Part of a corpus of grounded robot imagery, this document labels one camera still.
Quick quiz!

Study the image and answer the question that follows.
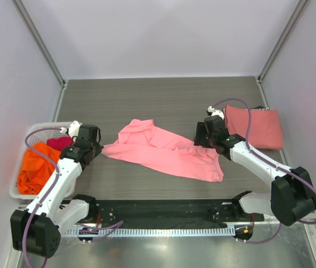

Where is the light pink t shirt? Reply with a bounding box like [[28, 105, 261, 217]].
[[102, 119, 223, 183]]

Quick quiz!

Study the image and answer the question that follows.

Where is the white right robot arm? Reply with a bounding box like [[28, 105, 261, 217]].
[[194, 106, 316, 226]]

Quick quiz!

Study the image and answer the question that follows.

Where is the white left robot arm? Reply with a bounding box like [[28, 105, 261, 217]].
[[10, 121, 103, 259]]

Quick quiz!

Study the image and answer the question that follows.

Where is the magenta t shirt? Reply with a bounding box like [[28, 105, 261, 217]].
[[46, 136, 73, 151]]

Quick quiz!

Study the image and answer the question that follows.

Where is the white plastic laundry basket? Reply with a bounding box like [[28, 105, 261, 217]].
[[9, 122, 71, 200]]

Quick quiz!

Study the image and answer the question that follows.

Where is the folded salmon t shirt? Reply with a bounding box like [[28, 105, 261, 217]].
[[224, 105, 283, 150]]

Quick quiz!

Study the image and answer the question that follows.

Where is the folded dark striped t shirt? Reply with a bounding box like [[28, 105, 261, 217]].
[[251, 106, 270, 111]]

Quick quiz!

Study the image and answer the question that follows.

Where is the orange t shirt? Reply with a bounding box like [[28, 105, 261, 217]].
[[17, 149, 55, 195]]

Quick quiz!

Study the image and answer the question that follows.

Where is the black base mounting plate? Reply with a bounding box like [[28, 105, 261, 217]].
[[84, 199, 264, 228]]

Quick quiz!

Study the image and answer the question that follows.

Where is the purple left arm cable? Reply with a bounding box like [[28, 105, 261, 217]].
[[21, 127, 68, 268]]

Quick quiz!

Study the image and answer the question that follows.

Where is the white slotted cable duct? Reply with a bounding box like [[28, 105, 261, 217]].
[[63, 226, 236, 238]]

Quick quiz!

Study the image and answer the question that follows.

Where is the left aluminium frame post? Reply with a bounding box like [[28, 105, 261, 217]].
[[12, 0, 65, 87]]

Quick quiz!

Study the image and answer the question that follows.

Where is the aluminium frame post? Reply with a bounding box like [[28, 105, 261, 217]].
[[256, 0, 310, 84], [12, 0, 65, 87]]

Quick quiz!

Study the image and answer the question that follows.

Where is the right aluminium frame post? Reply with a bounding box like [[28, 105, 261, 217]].
[[256, 0, 310, 84]]

